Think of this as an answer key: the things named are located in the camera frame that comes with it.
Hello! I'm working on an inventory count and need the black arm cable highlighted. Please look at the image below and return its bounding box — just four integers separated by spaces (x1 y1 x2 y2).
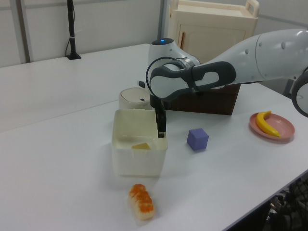
145 56 203 100

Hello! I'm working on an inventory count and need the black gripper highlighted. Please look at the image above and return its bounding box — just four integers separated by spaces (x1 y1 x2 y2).
149 94 167 139

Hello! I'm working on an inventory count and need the pink plate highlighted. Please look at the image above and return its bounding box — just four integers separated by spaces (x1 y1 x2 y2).
249 112 295 142

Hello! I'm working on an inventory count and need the salmon sushi toy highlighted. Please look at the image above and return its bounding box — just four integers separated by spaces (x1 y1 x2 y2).
128 184 156 221

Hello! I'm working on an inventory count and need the small beige trash can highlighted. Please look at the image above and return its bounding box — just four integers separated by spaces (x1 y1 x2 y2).
118 87 153 110

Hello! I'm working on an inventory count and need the black pole stand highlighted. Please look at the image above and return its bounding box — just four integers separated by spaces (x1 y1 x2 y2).
65 0 82 60

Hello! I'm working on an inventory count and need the yellow toy banana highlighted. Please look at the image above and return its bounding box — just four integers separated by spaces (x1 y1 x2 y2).
255 110 281 138

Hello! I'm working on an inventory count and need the cream plastic box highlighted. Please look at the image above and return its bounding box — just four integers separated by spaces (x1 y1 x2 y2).
111 108 168 178

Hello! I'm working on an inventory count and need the black office chair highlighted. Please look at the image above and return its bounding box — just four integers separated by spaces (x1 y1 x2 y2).
267 177 308 231

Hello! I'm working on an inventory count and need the cream wooden toy cabinet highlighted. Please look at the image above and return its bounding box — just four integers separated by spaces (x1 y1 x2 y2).
167 0 260 63

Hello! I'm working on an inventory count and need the dark wooden drawer box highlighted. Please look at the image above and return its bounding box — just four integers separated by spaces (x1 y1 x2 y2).
166 83 241 116

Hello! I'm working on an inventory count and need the purple cube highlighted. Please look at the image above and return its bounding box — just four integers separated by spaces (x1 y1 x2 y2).
186 128 209 151

